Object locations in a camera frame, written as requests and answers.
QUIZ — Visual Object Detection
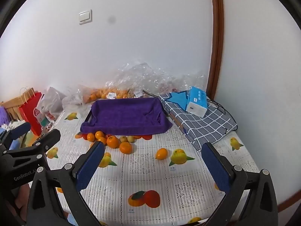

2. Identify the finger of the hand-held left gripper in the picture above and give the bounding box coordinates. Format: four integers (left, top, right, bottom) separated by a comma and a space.
0, 122, 32, 150
32, 129, 62, 151

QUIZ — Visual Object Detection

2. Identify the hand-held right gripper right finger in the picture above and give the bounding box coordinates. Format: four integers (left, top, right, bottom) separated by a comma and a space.
201, 142, 279, 226

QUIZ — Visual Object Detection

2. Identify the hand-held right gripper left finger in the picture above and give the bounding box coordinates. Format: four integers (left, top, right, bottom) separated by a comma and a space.
25, 141, 105, 226

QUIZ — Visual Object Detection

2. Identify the small oval orange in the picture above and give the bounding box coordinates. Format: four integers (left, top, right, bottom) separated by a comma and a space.
155, 148, 168, 160

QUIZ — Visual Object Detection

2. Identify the purple towel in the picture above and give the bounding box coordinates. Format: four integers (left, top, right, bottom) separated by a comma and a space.
80, 97, 173, 136

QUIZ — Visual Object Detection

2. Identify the red paper bag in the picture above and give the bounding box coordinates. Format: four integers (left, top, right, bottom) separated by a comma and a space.
18, 87, 44, 136

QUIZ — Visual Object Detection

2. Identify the purple fluffy cloth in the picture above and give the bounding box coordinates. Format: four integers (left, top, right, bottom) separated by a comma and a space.
0, 106, 8, 125

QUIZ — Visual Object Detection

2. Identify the white plastic bag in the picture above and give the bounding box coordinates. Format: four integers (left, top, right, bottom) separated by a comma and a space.
38, 87, 67, 123

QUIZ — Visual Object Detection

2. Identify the small clear plastic bag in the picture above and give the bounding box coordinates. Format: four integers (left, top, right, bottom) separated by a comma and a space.
62, 92, 83, 111

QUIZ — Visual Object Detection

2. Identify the grey checked cloth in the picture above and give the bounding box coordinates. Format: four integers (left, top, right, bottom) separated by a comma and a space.
158, 92, 238, 151

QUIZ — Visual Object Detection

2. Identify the blue and white tissue box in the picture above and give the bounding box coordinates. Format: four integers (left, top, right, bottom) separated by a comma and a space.
185, 86, 208, 118

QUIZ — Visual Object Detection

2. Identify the clear bag of oranges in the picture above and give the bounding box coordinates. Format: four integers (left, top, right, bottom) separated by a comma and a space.
79, 85, 146, 104

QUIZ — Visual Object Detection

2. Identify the blue cloth piece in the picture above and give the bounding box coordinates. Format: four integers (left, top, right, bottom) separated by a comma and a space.
169, 91, 191, 110

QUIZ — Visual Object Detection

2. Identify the crumpled clear plastic bag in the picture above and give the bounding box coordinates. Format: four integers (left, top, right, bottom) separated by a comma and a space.
106, 62, 207, 95

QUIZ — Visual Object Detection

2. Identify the black cable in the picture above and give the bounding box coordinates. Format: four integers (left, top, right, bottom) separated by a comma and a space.
206, 99, 238, 132

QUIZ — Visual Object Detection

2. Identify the white wall light switch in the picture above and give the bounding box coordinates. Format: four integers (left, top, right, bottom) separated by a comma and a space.
78, 9, 93, 25

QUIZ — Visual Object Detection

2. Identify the brown wooden door frame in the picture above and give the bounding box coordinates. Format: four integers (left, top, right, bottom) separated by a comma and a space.
206, 0, 224, 99

